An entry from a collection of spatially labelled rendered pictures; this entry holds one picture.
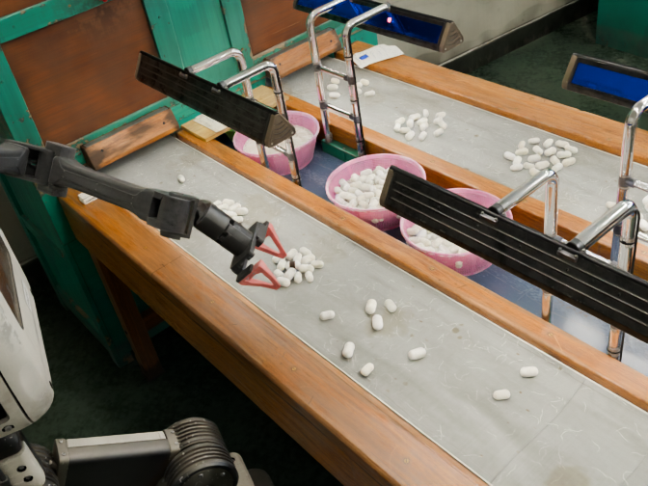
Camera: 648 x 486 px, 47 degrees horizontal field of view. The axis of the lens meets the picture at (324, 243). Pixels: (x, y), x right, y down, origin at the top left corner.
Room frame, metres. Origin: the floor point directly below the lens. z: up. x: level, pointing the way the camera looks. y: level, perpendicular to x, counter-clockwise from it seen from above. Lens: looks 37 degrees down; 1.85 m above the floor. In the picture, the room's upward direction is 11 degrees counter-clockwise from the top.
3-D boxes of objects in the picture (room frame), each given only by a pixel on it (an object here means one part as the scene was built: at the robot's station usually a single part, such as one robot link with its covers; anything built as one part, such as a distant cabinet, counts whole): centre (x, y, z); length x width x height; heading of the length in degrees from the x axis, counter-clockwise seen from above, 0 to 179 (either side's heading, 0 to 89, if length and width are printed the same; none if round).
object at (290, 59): (2.42, -0.05, 0.83); 0.30 x 0.06 x 0.07; 124
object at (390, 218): (1.64, -0.16, 0.72); 0.27 x 0.27 x 0.10
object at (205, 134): (2.19, 0.20, 0.77); 0.33 x 0.15 x 0.01; 124
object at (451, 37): (2.02, -0.25, 1.08); 0.62 x 0.08 x 0.07; 34
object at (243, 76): (1.75, 0.15, 0.90); 0.20 x 0.19 x 0.45; 34
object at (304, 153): (2.01, 0.08, 0.72); 0.27 x 0.27 x 0.10
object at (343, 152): (1.98, -0.18, 0.90); 0.20 x 0.19 x 0.45; 34
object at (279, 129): (1.71, 0.22, 1.08); 0.62 x 0.08 x 0.07; 34
